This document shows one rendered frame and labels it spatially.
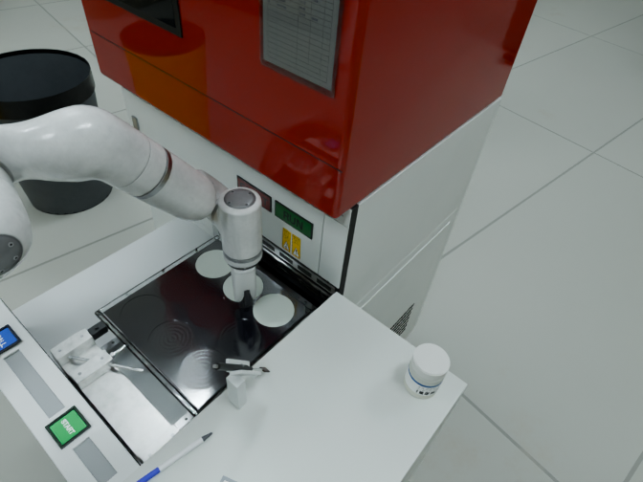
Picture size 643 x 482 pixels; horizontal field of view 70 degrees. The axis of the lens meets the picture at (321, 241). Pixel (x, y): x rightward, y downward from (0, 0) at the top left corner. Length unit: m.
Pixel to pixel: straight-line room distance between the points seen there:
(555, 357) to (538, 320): 0.21
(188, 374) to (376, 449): 0.42
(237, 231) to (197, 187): 0.16
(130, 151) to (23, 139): 0.12
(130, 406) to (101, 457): 0.15
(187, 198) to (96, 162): 0.16
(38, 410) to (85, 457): 0.14
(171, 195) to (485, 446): 1.68
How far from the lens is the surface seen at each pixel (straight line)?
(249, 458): 0.90
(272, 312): 1.13
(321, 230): 1.01
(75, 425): 0.99
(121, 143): 0.68
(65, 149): 0.67
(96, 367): 1.11
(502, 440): 2.15
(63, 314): 1.34
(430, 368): 0.91
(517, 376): 2.33
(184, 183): 0.76
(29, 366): 1.10
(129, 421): 1.06
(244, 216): 0.88
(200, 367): 1.07
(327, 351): 1.00
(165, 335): 1.13
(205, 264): 1.25
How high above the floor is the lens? 1.81
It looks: 45 degrees down
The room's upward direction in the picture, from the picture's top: 6 degrees clockwise
